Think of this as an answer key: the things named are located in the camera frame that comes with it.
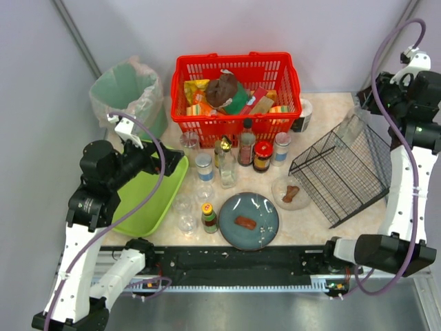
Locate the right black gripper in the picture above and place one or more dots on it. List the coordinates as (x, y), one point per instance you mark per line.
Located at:
(368, 97)

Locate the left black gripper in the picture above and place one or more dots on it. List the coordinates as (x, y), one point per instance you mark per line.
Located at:
(165, 157)

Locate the clear bottle with gold pourer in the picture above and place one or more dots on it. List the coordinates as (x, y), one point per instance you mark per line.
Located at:
(227, 163)

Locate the yellow cap sauce bottle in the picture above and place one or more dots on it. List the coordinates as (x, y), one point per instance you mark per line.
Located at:
(209, 218)

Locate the dark vinegar bottle black cap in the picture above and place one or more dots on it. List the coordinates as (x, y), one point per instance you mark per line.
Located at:
(246, 143)

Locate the red lid sauce jar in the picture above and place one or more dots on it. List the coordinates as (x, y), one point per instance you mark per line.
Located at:
(263, 152)

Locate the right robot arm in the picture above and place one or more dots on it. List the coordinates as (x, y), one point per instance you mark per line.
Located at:
(411, 97)

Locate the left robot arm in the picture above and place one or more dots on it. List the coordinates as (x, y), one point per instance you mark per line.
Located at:
(77, 303)

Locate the tall clear jar foil lid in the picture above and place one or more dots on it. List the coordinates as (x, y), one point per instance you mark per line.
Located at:
(190, 144)

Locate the silver lid jar blue label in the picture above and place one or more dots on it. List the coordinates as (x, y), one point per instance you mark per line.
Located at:
(204, 167)

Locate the striped sponge left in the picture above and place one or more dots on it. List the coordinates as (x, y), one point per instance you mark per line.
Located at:
(194, 110)

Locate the striped sponge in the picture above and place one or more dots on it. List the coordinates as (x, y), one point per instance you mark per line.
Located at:
(194, 110)
(279, 109)

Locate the orange snack packet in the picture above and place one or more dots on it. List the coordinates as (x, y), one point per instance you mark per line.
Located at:
(199, 98)

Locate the lime green plastic tray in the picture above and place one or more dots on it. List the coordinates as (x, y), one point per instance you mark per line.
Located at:
(148, 218)

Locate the yellow snack packet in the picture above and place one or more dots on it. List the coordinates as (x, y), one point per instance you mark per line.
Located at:
(192, 86)

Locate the red plastic shopping basket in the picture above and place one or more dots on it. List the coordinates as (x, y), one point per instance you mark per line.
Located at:
(273, 71)

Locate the green bin with plastic liner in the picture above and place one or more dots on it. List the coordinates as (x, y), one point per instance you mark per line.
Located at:
(134, 88)

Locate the brown paper bag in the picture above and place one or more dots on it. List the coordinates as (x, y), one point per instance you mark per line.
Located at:
(219, 91)

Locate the green snack bag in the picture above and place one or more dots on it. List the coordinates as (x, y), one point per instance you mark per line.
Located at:
(238, 101)

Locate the white paper cup roll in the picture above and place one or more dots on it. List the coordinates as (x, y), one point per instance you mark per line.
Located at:
(301, 124)

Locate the blue ceramic plate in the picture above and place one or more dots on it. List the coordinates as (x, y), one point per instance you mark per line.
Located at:
(254, 206)

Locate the brown meat piece on plate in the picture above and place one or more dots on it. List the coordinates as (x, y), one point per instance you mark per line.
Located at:
(245, 222)

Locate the red carton box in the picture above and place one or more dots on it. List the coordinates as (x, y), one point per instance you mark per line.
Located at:
(256, 96)

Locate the silver lid jar right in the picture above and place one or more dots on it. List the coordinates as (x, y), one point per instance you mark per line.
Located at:
(281, 146)

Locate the striped sponge right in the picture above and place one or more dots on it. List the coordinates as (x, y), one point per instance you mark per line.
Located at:
(279, 109)

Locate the clear glass oval dish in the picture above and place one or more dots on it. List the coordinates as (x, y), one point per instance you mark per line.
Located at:
(279, 188)

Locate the brown rib bone piece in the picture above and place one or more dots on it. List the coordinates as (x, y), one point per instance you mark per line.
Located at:
(292, 191)

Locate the black wire rack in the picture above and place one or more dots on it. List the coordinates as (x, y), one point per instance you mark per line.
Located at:
(345, 171)

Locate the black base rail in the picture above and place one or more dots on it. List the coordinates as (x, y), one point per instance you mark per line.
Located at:
(280, 268)

